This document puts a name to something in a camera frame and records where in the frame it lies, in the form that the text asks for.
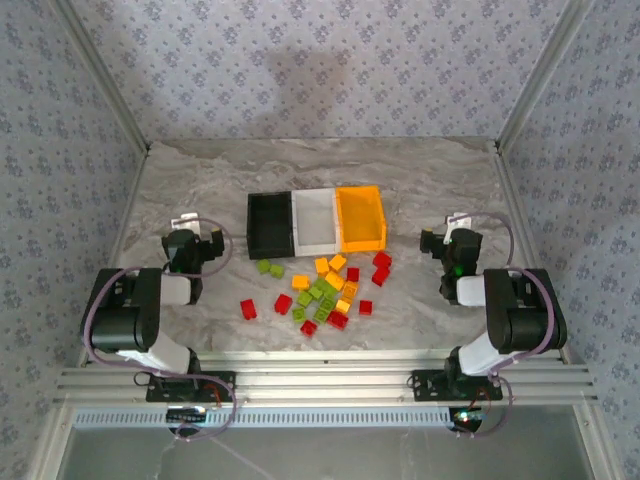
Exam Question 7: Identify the grey slotted cable duct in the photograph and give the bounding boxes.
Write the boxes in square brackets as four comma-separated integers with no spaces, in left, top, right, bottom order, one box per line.
[72,405,454,430]

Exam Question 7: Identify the aluminium frame post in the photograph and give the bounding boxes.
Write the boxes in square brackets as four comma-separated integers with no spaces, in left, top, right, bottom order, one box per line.
[49,0,152,154]
[493,0,599,154]

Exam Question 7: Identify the small circuit board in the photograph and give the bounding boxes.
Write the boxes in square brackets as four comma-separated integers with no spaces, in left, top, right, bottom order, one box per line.
[449,407,489,426]
[166,407,209,424]

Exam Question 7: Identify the aluminium frame leg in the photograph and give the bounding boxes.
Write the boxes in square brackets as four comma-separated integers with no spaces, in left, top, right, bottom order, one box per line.
[574,404,619,480]
[29,404,76,480]

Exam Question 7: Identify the thin white wire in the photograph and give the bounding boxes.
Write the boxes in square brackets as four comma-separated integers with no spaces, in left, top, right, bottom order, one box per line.
[212,437,281,480]

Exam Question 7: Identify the white plastic bin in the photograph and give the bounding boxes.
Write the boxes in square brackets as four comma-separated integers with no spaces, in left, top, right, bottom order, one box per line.
[290,188,342,259]

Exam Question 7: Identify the yellow plastic bin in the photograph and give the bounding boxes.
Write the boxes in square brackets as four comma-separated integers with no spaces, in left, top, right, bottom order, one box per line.
[333,184,390,254]

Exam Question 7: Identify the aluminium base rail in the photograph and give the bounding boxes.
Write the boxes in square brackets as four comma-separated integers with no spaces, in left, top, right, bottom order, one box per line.
[53,349,600,407]

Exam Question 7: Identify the black plastic bin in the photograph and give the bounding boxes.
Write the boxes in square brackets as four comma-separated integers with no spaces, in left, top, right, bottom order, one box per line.
[246,191,296,261]

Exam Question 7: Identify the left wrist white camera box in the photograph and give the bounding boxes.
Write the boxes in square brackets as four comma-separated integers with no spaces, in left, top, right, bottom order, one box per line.
[171,211,202,232]

